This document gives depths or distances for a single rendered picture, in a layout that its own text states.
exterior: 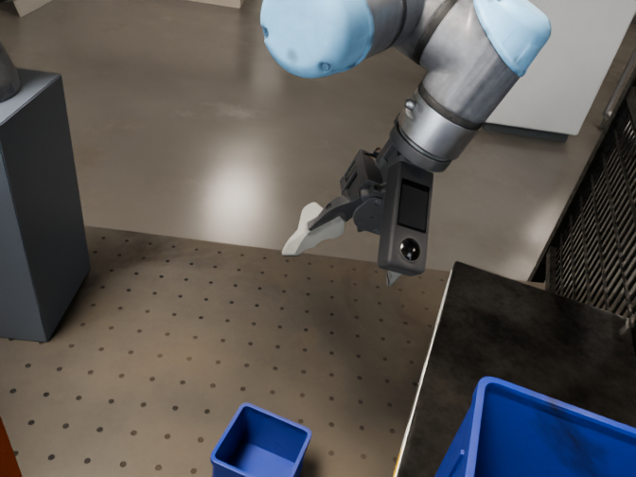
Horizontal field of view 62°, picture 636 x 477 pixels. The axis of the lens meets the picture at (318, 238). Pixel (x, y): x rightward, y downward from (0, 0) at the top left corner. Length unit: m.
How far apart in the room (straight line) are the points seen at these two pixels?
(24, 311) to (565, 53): 3.50
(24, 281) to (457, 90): 0.70
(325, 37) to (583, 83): 3.68
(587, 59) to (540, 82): 0.30
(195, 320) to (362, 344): 0.32
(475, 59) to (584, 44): 3.43
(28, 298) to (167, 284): 0.27
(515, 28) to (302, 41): 0.19
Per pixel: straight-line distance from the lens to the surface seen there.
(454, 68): 0.51
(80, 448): 0.89
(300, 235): 0.60
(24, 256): 0.90
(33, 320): 1.00
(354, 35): 0.40
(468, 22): 0.51
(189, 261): 1.15
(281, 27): 0.41
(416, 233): 0.55
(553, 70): 3.92
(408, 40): 0.53
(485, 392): 0.40
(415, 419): 0.52
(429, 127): 0.53
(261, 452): 0.86
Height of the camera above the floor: 1.44
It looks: 36 degrees down
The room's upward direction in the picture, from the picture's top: 10 degrees clockwise
